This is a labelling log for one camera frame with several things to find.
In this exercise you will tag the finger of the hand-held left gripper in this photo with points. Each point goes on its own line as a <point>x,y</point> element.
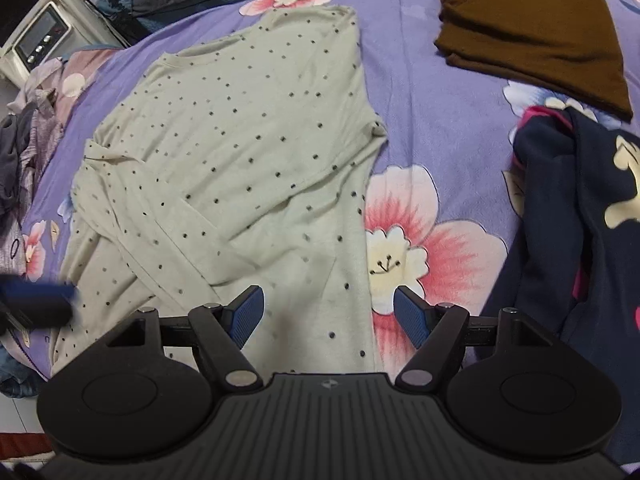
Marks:
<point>35,302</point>

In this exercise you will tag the dark grey garment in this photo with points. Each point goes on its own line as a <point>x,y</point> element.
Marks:
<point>12,160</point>

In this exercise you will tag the folded brown garment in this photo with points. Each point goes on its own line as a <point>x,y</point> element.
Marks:
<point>540,35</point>

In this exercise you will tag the white appliance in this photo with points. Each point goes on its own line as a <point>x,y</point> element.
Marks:
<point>45,35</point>

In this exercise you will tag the pale green polka dot shirt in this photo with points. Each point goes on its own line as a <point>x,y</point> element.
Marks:
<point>240,160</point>

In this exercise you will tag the pink patterned blanket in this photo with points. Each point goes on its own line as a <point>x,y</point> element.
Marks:
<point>75,80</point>

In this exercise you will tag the navy printed garment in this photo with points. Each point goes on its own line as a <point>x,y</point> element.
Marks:
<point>560,240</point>

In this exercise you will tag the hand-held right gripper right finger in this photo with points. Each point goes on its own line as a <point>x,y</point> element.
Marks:
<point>412,315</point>

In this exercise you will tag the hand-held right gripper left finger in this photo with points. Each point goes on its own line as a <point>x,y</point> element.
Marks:
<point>245,315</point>

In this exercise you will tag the purple floral bedsheet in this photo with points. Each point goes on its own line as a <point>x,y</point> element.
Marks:
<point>440,125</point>

